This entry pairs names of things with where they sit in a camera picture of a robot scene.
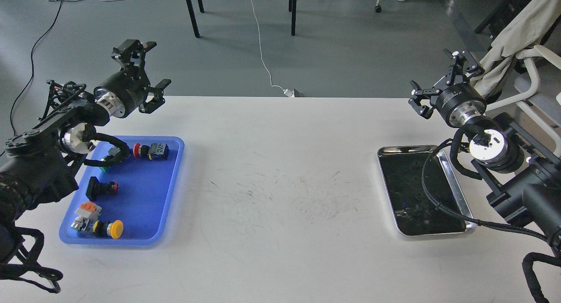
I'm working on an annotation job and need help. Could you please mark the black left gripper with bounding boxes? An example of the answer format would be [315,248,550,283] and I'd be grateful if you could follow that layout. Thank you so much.
[94,39,171,118]

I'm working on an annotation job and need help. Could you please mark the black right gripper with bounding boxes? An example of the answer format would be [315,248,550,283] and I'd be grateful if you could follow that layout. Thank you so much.
[408,49,486,128]

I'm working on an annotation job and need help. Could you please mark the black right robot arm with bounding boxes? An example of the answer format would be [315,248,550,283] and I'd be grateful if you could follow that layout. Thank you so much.
[409,50,561,303]

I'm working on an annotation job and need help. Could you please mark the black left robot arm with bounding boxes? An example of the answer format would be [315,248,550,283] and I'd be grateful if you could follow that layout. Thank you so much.
[0,39,171,293]

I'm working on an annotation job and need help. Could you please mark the silver metal tray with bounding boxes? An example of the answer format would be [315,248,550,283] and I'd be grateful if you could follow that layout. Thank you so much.
[377,145,476,239]

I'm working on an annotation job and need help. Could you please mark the blue plastic tray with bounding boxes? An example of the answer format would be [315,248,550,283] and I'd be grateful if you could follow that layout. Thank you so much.
[59,135,185,246]

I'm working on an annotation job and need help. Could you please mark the black table legs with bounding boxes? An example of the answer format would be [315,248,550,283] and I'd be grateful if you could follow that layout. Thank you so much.
[182,0,298,38]

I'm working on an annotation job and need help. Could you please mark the red push button switch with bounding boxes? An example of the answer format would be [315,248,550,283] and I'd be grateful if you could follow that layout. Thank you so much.
[132,143,170,160]

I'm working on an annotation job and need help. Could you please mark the green push button switch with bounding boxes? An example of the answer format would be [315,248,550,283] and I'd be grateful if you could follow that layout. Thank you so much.
[99,146,121,172]

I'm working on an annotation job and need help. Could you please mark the black cable on floor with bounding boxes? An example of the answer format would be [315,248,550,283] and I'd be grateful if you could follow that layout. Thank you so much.
[0,0,106,158]

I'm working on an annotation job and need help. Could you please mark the black push button switch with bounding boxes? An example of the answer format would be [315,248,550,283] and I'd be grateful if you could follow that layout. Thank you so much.
[85,176,119,201]

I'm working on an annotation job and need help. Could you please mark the orange white switch block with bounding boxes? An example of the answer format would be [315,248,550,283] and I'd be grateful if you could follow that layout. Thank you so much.
[75,201,103,221]

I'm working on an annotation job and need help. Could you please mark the yellow push button switch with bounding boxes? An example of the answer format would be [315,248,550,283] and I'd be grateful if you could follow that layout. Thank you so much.
[71,219,124,239]

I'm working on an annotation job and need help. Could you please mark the white cable on floor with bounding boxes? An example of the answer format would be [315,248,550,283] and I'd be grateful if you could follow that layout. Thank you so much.
[213,0,304,98]

